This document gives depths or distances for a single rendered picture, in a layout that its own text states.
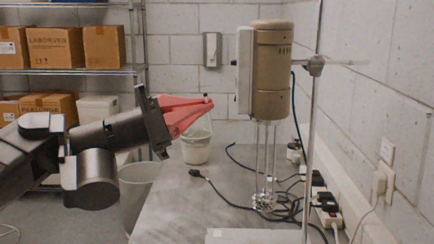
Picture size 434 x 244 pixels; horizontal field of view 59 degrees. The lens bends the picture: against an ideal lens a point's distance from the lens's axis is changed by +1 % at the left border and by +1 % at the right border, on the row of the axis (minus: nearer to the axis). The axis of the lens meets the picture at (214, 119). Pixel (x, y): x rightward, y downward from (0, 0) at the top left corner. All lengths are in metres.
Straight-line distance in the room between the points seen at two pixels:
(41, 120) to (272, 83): 0.52
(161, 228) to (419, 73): 0.81
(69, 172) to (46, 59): 2.38
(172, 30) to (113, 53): 0.52
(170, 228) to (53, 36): 1.90
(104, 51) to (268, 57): 1.95
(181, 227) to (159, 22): 2.02
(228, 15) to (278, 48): 2.07
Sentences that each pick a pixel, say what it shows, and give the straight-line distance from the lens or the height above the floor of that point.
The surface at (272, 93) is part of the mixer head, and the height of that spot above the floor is 1.20.
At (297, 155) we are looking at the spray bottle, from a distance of 1.66.
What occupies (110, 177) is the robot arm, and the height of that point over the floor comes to 1.19.
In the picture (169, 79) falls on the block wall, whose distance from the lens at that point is 3.00.
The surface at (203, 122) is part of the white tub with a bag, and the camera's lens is 1.58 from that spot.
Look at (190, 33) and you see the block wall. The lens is 2.93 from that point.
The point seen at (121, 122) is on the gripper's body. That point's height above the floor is 1.24.
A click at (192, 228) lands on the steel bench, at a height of 0.75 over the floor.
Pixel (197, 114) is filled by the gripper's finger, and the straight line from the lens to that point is 0.55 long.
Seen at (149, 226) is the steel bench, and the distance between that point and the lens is 1.22.
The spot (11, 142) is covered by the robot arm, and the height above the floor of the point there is 1.23.
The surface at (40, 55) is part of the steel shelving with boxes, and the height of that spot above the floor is 1.08.
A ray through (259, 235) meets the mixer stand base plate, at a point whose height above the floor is 0.76.
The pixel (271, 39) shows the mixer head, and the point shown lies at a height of 1.33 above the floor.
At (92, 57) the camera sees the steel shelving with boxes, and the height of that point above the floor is 1.08.
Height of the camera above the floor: 1.39
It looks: 16 degrees down
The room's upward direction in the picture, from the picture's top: straight up
